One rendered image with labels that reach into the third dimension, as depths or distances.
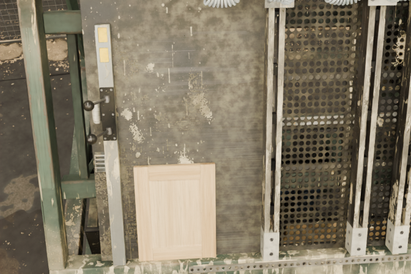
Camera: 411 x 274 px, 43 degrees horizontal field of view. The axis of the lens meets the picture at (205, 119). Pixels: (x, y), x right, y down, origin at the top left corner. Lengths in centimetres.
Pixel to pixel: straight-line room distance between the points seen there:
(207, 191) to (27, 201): 169
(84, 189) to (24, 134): 175
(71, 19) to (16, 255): 177
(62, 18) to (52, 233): 82
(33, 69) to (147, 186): 61
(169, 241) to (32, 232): 140
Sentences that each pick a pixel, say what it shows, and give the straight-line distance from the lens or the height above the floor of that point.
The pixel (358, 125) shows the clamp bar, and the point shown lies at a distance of 204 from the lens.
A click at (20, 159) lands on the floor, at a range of 367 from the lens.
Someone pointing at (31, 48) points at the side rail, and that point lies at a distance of 189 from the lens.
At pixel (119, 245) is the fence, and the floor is 98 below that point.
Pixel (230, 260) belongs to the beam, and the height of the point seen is 90.
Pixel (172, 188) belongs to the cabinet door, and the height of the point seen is 115.
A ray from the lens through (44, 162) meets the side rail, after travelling 199.
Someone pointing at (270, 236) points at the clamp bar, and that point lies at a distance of 210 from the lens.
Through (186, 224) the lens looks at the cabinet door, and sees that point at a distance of 209.
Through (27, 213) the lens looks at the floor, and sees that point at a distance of 343.
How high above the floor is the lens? 287
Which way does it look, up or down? 51 degrees down
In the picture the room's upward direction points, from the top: 3 degrees clockwise
